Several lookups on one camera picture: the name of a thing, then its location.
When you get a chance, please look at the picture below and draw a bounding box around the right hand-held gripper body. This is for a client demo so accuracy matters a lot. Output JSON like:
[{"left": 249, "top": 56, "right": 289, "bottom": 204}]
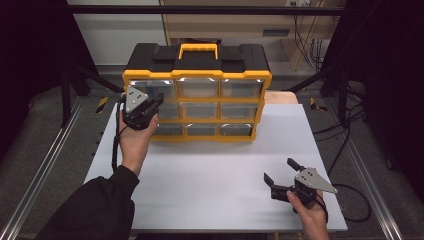
[{"left": 270, "top": 166, "right": 339, "bottom": 207}]

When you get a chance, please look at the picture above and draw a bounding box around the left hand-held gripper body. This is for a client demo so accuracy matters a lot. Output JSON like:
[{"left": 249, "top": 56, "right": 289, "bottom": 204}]
[{"left": 121, "top": 85, "right": 160, "bottom": 131}]

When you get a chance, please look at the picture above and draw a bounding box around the clear plastic organizer drawer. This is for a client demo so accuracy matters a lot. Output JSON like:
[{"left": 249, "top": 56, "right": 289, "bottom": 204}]
[{"left": 129, "top": 79, "right": 177, "bottom": 100}]

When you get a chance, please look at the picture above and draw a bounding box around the yellow black drawer organizer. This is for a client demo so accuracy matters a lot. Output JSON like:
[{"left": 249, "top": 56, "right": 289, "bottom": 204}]
[{"left": 121, "top": 42, "right": 273, "bottom": 144}]

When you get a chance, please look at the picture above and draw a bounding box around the person's right hand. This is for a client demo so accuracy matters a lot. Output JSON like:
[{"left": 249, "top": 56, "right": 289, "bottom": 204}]
[{"left": 286, "top": 190, "right": 330, "bottom": 229}]

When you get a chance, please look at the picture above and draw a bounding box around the person's left hand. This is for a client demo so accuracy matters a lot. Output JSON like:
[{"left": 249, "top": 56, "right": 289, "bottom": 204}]
[{"left": 118, "top": 113, "right": 160, "bottom": 161}]

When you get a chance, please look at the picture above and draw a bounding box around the yellow black striped marker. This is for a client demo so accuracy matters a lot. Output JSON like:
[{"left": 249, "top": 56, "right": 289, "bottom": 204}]
[
  {"left": 309, "top": 97, "right": 329, "bottom": 113},
  {"left": 95, "top": 96, "right": 110, "bottom": 114}
]

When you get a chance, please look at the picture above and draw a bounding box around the grid of clear drawers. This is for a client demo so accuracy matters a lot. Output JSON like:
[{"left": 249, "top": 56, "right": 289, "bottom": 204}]
[{"left": 153, "top": 77, "right": 264, "bottom": 137}]

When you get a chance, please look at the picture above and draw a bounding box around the white cabinet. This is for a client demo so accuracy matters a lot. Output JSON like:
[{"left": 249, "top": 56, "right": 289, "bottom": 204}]
[{"left": 65, "top": 0, "right": 168, "bottom": 66}]

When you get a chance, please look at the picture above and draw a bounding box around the wooden table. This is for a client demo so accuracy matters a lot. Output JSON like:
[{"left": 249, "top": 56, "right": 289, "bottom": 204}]
[{"left": 119, "top": 91, "right": 299, "bottom": 105}]

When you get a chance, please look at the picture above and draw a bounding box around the black metal stand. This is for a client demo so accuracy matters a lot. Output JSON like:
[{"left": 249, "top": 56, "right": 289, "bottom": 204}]
[
  {"left": 285, "top": 63, "right": 351, "bottom": 128},
  {"left": 59, "top": 61, "right": 125, "bottom": 128}
]

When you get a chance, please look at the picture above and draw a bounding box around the black horizontal bar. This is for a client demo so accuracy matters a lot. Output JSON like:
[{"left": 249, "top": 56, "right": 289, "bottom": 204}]
[{"left": 65, "top": 4, "right": 346, "bottom": 16}]

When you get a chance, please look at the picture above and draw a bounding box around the wooden cabinet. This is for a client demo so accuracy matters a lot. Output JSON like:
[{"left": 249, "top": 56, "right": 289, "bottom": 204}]
[{"left": 161, "top": 0, "right": 334, "bottom": 72}]

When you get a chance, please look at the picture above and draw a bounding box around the black curtain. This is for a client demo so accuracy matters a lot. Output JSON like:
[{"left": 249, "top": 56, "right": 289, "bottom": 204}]
[
  {"left": 321, "top": 0, "right": 424, "bottom": 203},
  {"left": 0, "top": 0, "right": 98, "bottom": 163}
]

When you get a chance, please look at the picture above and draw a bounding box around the white power strip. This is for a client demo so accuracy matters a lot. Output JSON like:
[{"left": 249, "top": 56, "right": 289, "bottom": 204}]
[{"left": 285, "top": 0, "right": 312, "bottom": 8}]

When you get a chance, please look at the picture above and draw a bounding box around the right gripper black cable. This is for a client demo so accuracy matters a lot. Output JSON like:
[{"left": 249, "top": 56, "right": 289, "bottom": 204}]
[{"left": 314, "top": 194, "right": 330, "bottom": 225}]

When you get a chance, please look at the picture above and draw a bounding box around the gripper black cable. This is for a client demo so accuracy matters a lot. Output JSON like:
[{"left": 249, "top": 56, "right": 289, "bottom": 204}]
[
  {"left": 111, "top": 95, "right": 128, "bottom": 173},
  {"left": 314, "top": 194, "right": 330, "bottom": 225}
]

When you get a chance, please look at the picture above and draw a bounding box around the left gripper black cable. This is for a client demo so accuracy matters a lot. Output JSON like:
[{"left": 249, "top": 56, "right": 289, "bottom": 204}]
[{"left": 111, "top": 95, "right": 128, "bottom": 173}]

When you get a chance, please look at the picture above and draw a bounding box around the black floor cable loop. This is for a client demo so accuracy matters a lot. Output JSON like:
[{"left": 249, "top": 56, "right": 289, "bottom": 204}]
[{"left": 328, "top": 126, "right": 372, "bottom": 223}]

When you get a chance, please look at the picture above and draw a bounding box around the aluminium rail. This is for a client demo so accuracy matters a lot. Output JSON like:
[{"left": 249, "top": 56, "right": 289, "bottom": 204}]
[
  {"left": 0, "top": 96, "right": 85, "bottom": 240},
  {"left": 328, "top": 99, "right": 405, "bottom": 240}
]

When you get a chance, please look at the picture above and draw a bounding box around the hanging black cable bundle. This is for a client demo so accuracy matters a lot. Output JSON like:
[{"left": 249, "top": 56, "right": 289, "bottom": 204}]
[{"left": 293, "top": 14, "right": 327, "bottom": 70}]

